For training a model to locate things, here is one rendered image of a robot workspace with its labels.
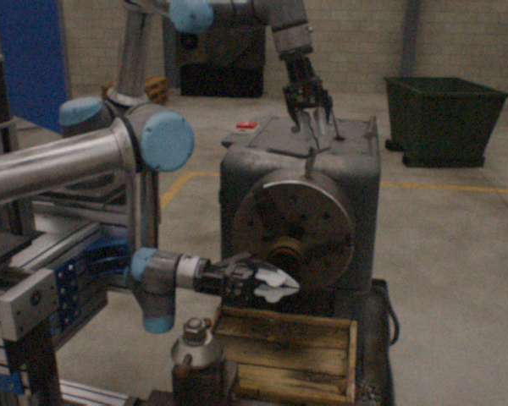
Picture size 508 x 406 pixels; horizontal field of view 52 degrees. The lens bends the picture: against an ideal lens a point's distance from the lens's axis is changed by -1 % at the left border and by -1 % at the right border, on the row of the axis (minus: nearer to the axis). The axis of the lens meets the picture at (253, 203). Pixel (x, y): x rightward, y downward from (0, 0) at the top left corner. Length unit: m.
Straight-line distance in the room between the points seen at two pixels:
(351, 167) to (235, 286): 0.53
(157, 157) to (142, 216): 0.25
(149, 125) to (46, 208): 0.69
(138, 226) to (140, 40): 0.51
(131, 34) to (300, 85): 0.58
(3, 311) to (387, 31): 10.49
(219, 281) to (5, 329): 0.43
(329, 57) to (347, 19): 0.82
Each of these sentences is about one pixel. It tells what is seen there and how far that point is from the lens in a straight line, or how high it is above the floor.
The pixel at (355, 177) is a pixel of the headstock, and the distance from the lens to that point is 1.44.
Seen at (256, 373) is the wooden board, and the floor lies 0.88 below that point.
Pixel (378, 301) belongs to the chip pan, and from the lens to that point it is 2.19.
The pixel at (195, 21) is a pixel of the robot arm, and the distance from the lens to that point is 1.03.
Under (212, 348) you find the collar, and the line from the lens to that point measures 0.85.
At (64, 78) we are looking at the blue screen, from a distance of 6.08.
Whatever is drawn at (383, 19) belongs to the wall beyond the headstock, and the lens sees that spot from 11.19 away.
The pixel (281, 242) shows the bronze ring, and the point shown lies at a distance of 1.24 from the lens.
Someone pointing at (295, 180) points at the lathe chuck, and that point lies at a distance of 1.30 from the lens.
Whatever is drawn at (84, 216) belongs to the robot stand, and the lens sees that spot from 1.56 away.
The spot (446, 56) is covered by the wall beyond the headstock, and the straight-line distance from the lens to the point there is 11.39.
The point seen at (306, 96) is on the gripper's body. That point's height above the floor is 1.47.
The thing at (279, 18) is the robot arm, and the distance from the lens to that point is 1.07.
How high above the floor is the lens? 1.64
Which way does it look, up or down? 20 degrees down
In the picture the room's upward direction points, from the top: straight up
